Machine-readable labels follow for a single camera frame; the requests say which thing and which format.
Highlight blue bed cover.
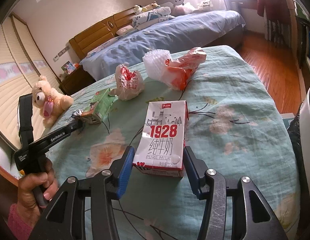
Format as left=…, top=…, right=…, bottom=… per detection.
left=80, top=10, right=246, bottom=81

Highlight small plush toys on quilt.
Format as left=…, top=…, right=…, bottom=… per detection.
left=134, top=1, right=160, bottom=15

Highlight dark wooden nightstand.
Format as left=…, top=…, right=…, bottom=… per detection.
left=59, top=65, right=96, bottom=95

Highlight cream teddy bear pink heart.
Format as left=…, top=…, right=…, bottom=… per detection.
left=32, top=75, right=74, bottom=128

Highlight green milk carton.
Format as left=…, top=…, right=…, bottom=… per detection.
left=80, top=88, right=115, bottom=124

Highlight white silver wrapper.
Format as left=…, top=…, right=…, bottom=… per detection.
left=71, top=109, right=83, bottom=120

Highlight white round trash bin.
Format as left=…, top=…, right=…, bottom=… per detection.
left=300, top=84, right=310, bottom=165

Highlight wooden headboard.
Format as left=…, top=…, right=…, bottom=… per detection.
left=69, top=8, right=134, bottom=60

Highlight red white 1928 milk carton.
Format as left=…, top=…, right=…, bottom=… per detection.
left=133, top=100, right=188, bottom=178

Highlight teal floral bedsheet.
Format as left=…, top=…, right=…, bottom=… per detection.
left=48, top=46, right=300, bottom=239

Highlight pink white pillow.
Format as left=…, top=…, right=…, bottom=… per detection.
left=116, top=24, right=135, bottom=36

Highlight grey bed guard rail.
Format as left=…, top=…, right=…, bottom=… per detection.
left=154, top=0, right=227, bottom=16

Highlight dark red hanging coat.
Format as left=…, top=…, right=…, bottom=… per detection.
left=257, top=0, right=281, bottom=21

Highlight orange white plastic bag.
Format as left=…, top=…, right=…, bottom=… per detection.
left=162, top=47, right=206, bottom=90

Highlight small photo frame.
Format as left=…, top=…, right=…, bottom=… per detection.
left=61, top=61, right=76, bottom=75

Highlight white foam net sleeve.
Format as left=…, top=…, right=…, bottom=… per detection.
left=143, top=49, right=172, bottom=81

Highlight white red printed plastic bag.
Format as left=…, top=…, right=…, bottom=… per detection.
left=109, top=64, right=145, bottom=101

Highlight blue white folded quilt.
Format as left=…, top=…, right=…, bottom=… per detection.
left=132, top=7, right=175, bottom=30

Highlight person's left hand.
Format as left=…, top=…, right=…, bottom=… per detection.
left=17, top=158, right=60, bottom=222

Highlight black tv cabinet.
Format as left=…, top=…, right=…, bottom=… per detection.
left=295, top=0, right=310, bottom=82

